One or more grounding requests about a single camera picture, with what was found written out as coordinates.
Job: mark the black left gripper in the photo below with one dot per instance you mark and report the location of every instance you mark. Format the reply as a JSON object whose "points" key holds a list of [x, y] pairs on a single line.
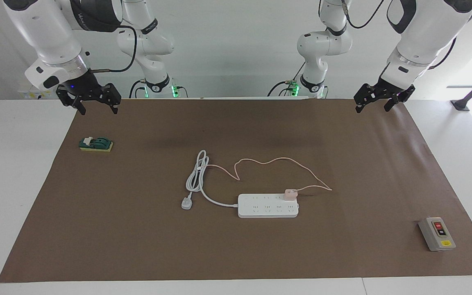
{"points": [[383, 89]]}

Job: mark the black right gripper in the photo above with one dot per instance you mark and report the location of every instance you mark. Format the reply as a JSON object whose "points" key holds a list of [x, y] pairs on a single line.
{"points": [[86, 88]]}

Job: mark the pink charger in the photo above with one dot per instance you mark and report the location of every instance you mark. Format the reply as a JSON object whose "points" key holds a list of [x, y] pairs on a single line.
{"points": [[290, 194]]}

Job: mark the white power strip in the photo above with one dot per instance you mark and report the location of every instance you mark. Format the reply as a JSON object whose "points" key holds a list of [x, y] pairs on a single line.
{"points": [[260, 207]]}

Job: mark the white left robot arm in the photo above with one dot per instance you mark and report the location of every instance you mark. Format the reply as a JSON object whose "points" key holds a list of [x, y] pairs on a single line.
{"points": [[424, 28]]}

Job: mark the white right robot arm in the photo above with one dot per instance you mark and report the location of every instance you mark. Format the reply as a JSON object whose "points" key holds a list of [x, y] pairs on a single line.
{"points": [[47, 32]]}

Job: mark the brown table mat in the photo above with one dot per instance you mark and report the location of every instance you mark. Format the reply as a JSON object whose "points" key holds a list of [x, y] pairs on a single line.
{"points": [[137, 237]]}

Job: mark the grey on-off switch box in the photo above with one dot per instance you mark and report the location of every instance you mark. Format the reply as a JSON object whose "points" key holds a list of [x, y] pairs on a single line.
{"points": [[434, 239]]}

